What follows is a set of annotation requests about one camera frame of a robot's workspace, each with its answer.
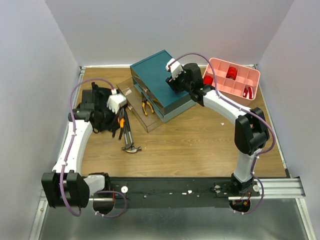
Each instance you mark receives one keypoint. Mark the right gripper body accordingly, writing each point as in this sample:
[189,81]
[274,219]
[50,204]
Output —
[172,83]

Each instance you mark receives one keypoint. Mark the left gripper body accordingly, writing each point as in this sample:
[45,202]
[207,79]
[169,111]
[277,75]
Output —
[106,119]

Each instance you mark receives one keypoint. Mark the needle nose pliers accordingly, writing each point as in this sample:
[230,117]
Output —
[122,120]

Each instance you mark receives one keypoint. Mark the teal drawer cabinet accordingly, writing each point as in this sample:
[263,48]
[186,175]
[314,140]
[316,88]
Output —
[153,73]

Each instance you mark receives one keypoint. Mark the clear drawer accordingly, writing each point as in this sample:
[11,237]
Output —
[133,93]
[147,92]

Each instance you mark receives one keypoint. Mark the claw hammer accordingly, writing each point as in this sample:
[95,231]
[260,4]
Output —
[132,149]

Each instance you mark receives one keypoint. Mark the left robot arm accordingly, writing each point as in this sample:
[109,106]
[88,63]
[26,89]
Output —
[64,184]

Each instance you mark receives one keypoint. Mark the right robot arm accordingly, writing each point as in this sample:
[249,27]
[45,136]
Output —
[250,131]

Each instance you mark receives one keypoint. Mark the black cloth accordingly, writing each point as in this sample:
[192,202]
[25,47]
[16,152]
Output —
[93,109]

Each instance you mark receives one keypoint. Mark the red roll left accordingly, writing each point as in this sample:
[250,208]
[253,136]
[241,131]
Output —
[208,80]

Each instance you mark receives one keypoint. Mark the red roll middle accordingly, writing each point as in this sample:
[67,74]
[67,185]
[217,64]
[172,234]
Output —
[231,73]

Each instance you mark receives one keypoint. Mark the pink compartment tray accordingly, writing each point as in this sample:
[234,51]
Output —
[233,89]

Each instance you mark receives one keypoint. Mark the red white tape roll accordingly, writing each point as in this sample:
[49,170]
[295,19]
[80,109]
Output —
[248,93]

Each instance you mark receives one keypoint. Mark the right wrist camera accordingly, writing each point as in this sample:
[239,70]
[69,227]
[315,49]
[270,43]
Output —
[174,67]

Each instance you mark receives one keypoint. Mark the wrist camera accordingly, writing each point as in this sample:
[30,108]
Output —
[174,67]
[115,102]

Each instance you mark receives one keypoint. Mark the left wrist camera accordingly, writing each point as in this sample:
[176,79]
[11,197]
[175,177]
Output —
[115,102]

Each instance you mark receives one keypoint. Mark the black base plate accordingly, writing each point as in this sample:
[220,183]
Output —
[172,192]

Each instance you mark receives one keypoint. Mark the aluminium frame rail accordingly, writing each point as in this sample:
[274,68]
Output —
[267,214]

